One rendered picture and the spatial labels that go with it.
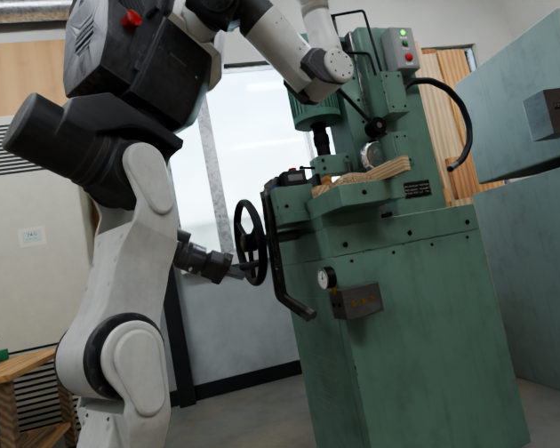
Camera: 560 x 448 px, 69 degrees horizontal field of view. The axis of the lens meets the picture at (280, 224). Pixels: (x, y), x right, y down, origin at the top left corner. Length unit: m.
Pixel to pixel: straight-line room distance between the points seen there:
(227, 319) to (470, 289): 1.64
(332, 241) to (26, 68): 2.44
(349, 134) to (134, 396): 1.12
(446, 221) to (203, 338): 1.75
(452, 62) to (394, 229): 2.37
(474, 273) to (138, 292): 1.09
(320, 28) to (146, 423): 0.88
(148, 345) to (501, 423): 1.19
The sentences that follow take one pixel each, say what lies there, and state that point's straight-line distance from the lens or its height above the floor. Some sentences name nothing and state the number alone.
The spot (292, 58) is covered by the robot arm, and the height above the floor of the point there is 1.14.
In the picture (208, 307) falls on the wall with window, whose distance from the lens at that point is 2.69.
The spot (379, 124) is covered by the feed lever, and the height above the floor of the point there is 1.12.
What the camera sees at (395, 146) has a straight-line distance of 1.43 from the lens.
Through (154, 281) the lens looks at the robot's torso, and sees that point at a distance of 0.82.
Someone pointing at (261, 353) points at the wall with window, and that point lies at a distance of 2.76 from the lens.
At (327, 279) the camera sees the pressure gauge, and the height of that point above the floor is 0.66.
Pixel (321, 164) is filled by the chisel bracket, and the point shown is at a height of 1.04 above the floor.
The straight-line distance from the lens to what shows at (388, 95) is 1.50.
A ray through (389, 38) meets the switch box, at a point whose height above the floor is 1.44.
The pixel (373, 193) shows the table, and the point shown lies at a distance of 1.17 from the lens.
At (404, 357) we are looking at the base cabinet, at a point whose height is 0.38.
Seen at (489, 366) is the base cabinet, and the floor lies 0.27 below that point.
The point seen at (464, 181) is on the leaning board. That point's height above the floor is 1.03.
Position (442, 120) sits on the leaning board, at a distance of 3.32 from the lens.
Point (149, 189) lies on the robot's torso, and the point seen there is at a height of 0.90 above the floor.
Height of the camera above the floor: 0.72
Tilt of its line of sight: 5 degrees up
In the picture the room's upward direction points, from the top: 11 degrees counter-clockwise
